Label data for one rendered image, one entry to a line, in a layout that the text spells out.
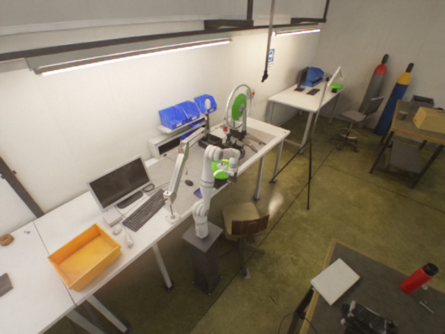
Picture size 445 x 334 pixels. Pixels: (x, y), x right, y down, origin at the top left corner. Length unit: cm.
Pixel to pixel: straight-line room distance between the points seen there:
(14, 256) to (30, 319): 54
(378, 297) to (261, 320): 113
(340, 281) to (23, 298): 192
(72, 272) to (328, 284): 162
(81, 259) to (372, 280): 190
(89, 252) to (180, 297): 106
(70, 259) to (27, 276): 26
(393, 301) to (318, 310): 45
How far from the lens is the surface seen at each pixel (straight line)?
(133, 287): 261
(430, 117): 398
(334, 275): 154
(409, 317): 167
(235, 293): 242
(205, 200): 141
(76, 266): 180
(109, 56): 153
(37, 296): 182
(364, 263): 171
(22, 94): 196
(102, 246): 180
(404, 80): 559
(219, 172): 187
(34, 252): 206
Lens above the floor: 227
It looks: 38 degrees down
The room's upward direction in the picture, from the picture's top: straight up
